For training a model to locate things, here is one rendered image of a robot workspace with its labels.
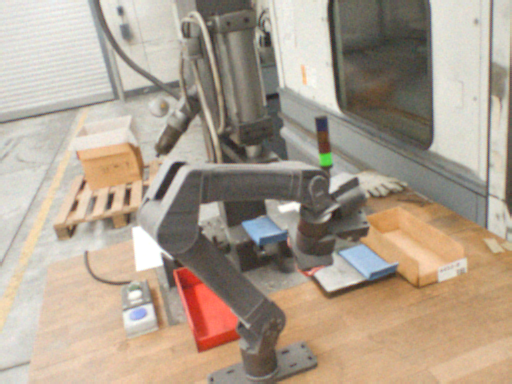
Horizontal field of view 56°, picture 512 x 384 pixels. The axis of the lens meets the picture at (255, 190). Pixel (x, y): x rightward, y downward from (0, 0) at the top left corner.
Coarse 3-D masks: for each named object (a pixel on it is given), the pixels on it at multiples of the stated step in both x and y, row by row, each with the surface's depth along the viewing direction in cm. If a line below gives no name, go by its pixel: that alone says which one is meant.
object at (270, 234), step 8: (248, 224) 126; (256, 224) 125; (264, 224) 125; (272, 224) 124; (256, 232) 121; (264, 232) 120; (272, 232) 120; (280, 232) 114; (256, 240) 117; (264, 240) 114; (272, 240) 115; (280, 240) 116
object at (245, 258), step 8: (232, 248) 124; (240, 248) 119; (248, 248) 120; (288, 248) 124; (232, 256) 128; (240, 256) 120; (248, 256) 121; (256, 256) 121; (240, 264) 121; (248, 264) 121; (256, 264) 122; (264, 264) 123
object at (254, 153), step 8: (224, 144) 130; (232, 144) 133; (248, 144) 115; (256, 144) 115; (232, 152) 123; (240, 152) 125; (248, 152) 116; (256, 152) 116; (264, 152) 118; (272, 152) 117; (240, 160) 116; (248, 160) 114; (256, 160) 113; (264, 160) 113; (272, 160) 113; (280, 160) 123
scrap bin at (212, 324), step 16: (176, 272) 117; (192, 288) 118; (208, 288) 117; (192, 304) 112; (208, 304) 111; (224, 304) 110; (192, 320) 106; (208, 320) 105; (224, 320) 104; (208, 336) 96; (224, 336) 97
